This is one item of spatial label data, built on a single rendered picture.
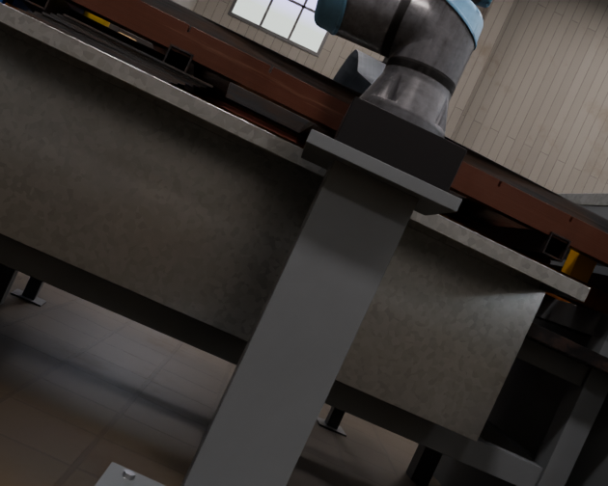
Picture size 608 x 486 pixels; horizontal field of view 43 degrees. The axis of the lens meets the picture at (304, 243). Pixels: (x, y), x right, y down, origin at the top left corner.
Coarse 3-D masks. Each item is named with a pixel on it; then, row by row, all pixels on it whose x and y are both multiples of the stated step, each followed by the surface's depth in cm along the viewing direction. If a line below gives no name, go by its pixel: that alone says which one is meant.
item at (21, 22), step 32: (32, 32) 131; (96, 64) 133; (160, 96) 135; (192, 96) 136; (224, 128) 137; (256, 128) 138; (288, 160) 159; (416, 224) 163; (448, 224) 144; (480, 256) 166; (512, 256) 146; (544, 288) 165; (576, 288) 148
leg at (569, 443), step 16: (592, 336) 182; (592, 368) 177; (592, 384) 177; (576, 400) 177; (592, 400) 177; (560, 416) 180; (576, 416) 177; (592, 416) 177; (560, 432) 177; (576, 432) 177; (544, 448) 180; (560, 448) 177; (576, 448) 177; (544, 464) 178; (560, 464) 177; (544, 480) 177; (560, 480) 177
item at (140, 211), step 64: (0, 64) 146; (64, 64) 148; (0, 128) 147; (64, 128) 148; (128, 128) 150; (192, 128) 152; (0, 192) 148; (64, 192) 149; (128, 192) 151; (192, 192) 153; (256, 192) 154; (64, 256) 150; (128, 256) 152; (192, 256) 153; (256, 256) 155; (448, 256) 161; (256, 320) 156; (384, 320) 160; (448, 320) 162; (512, 320) 164; (384, 384) 160; (448, 384) 162
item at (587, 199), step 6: (570, 198) 255; (576, 198) 251; (582, 198) 247; (588, 198) 244; (594, 198) 240; (600, 198) 236; (606, 198) 233; (582, 204) 246; (588, 204) 242; (594, 204) 238; (600, 204) 235; (606, 204) 231
